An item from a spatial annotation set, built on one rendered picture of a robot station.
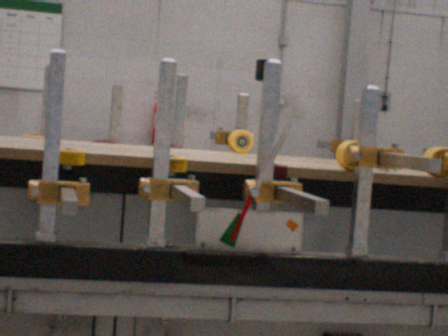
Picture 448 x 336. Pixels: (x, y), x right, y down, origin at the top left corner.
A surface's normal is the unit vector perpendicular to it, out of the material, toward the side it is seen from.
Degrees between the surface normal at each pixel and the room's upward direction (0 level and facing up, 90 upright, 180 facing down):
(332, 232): 90
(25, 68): 90
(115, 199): 90
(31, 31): 90
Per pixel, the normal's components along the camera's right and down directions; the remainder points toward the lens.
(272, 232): 0.20, 0.07
